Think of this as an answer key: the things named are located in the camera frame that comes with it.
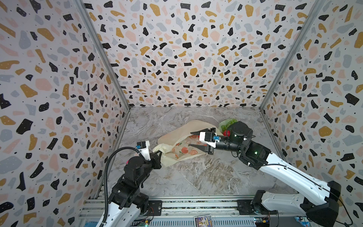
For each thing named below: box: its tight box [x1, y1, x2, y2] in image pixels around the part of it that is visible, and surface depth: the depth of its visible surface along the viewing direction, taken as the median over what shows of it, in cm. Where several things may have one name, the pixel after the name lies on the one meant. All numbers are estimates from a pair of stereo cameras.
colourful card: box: [193, 214, 214, 227], surface depth 70 cm
